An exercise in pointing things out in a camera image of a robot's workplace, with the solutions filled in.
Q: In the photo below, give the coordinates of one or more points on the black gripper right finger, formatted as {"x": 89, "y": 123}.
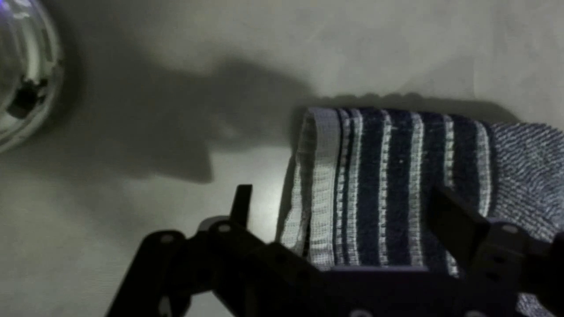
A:
{"x": 499, "y": 257}

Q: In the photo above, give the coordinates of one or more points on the small silver tin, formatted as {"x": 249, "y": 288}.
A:
{"x": 23, "y": 58}

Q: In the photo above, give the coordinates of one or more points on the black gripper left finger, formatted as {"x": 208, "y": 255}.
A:
{"x": 205, "y": 274}

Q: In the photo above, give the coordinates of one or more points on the blue striped towel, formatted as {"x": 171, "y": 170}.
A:
{"x": 381, "y": 176}

